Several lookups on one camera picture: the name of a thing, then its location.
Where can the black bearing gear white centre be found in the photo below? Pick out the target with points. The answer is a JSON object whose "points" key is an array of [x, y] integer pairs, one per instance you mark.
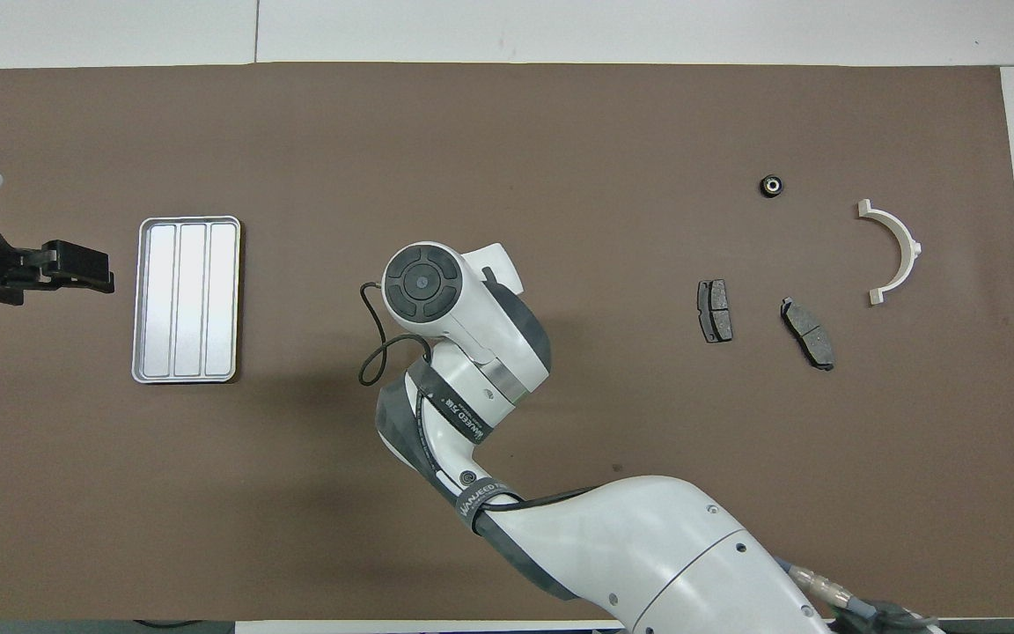
{"points": [[771, 186]]}

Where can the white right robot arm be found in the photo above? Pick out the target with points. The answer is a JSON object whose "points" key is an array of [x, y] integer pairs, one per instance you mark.
{"points": [[648, 546]]}

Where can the silver metal tray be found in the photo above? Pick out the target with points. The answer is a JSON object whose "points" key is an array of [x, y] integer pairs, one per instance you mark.
{"points": [[190, 299]]}

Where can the brown table mat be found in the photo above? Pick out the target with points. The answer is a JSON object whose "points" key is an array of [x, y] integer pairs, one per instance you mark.
{"points": [[507, 132]]}

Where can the short dark grey brake pad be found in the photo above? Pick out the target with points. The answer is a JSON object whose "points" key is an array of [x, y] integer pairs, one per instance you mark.
{"points": [[715, 311]]}

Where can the long dark grey brake pad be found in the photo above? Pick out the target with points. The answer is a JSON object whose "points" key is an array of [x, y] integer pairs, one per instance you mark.
{"points": [[811, 335]]}

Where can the white semicircular bracket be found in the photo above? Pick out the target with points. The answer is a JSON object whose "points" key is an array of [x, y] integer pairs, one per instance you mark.
{"points": [[899, 231]]}

